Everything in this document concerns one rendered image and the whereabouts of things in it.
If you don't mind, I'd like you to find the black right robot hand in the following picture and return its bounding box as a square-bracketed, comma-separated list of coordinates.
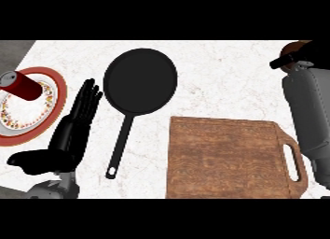
[269, 40, 330, 72]

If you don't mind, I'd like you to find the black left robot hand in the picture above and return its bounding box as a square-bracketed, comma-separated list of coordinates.
[6, 77, 105, 176]

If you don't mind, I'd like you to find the brown wicker basket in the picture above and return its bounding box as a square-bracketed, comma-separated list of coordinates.
[279, 40, 315, 70]

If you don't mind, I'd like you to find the brown wooden cutting board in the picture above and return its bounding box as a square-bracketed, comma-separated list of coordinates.
[166, 116, 310, 200]

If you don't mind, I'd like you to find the red rimmed floral plate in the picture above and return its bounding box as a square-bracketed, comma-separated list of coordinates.
[0, 66, 70, 148]

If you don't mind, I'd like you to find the red soda can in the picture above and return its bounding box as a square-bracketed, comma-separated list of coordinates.
[0, 70, 46, 102]

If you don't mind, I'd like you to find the black frying pan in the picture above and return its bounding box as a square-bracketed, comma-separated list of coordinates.
[102, 48, 179, 180]

